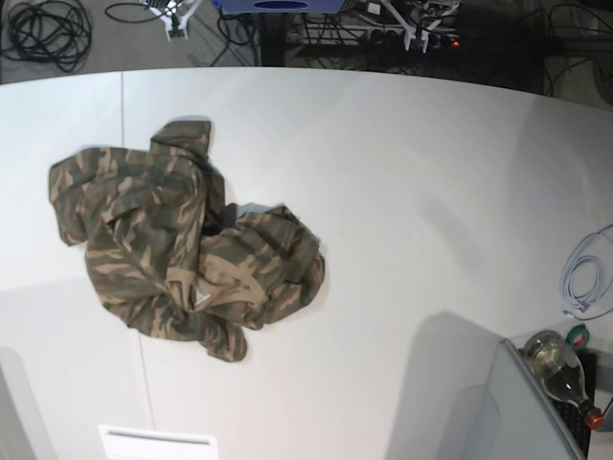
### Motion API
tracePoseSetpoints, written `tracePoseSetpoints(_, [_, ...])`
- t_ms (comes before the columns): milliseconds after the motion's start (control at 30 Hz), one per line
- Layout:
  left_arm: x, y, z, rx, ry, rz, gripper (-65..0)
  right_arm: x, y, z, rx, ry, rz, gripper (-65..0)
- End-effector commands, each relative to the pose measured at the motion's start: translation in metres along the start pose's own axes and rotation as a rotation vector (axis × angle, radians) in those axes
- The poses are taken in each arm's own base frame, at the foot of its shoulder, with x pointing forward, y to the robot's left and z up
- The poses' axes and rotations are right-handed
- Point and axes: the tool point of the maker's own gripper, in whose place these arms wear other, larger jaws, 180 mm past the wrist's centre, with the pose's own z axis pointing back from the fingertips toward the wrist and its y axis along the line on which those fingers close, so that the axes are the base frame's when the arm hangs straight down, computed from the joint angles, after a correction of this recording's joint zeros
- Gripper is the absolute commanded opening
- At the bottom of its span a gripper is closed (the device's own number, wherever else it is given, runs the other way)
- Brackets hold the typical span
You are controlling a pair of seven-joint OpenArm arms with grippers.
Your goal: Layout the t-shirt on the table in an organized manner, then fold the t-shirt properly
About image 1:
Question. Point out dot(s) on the camouflage t-shirt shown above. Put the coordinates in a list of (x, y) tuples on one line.
[(168, 256)]

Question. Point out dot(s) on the black power strip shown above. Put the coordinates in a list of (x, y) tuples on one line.
[(419, 41)]

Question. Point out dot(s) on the blue box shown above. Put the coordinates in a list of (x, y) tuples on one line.
[(255, 6)]

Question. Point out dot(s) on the white paper sheet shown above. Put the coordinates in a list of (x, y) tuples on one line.
[(138, 444)]

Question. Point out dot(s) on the clear glass bottle red cap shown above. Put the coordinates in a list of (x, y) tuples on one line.
[(558, 369)]

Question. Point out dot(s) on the green tape roll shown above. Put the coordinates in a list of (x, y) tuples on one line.
[(578, 337)]

